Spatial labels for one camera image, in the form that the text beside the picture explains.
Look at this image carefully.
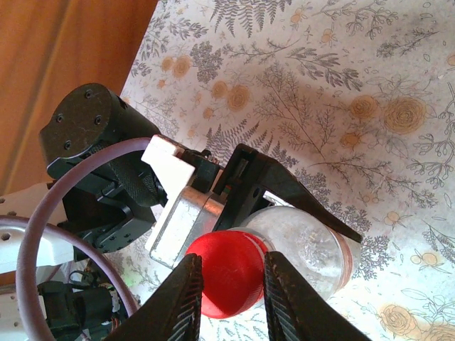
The clear bottle with red label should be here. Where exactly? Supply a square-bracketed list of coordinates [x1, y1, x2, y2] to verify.
[227, 205, 363, 302]

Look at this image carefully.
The red bottle cap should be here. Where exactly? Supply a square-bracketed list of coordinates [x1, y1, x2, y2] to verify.
[184, 229, 270, 320]

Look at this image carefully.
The floral tablecloth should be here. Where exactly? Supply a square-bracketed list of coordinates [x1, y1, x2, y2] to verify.
[120, 0, 455, 341]

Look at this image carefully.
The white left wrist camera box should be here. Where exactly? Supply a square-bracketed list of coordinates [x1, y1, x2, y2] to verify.
[141, 134, 230, 270]

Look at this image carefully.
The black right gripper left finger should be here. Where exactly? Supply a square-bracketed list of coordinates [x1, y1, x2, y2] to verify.
[102, 252, 204, 341]

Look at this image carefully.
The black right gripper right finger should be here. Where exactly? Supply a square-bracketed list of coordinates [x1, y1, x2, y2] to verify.
[262, 249, 374, 341]

